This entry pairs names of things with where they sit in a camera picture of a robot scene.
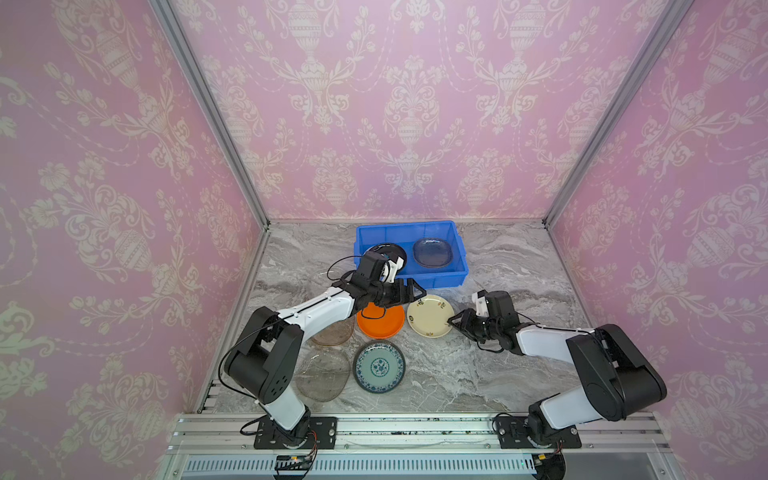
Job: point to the orange plastic plate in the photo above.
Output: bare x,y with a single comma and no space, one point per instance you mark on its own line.
380,323

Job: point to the aluminium frame post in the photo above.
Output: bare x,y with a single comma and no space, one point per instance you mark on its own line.
193,72
661,33

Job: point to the blue plastic bin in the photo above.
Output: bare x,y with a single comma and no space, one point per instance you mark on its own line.
405,235

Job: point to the left aluminium frame post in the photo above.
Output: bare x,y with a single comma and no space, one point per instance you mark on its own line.
193,72

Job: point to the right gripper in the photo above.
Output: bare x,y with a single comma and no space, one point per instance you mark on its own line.
472,323

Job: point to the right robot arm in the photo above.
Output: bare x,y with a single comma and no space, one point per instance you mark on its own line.
615,379

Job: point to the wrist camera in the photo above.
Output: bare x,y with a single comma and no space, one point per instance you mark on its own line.
391,269
480,303

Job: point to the clear grey glass plate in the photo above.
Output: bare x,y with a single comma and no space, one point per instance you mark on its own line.
323,375

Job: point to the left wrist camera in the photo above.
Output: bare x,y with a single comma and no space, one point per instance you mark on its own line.
391,269

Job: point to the black round plate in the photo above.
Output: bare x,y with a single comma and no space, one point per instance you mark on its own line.
393,252

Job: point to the blue patterned ceramic plate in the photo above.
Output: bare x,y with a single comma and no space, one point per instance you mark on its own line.
379,367

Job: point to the right aluminium frame post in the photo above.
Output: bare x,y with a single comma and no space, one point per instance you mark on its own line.
661,33

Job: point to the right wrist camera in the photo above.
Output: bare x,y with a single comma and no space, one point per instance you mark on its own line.
480,303

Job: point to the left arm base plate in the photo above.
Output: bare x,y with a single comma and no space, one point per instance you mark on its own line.
314,431

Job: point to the brown transparent glass plate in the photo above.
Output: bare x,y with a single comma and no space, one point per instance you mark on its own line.
335,334

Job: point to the aluminium mounting rail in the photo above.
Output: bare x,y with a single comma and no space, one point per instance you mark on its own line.
417,446

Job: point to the cream floral plate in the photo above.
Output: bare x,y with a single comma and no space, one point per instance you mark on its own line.
429,316

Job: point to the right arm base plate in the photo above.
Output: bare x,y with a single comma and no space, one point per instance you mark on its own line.
520,432

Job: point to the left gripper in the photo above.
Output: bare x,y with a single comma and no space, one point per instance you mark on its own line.
401,297

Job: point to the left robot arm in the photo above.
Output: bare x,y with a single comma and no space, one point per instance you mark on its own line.
261,363

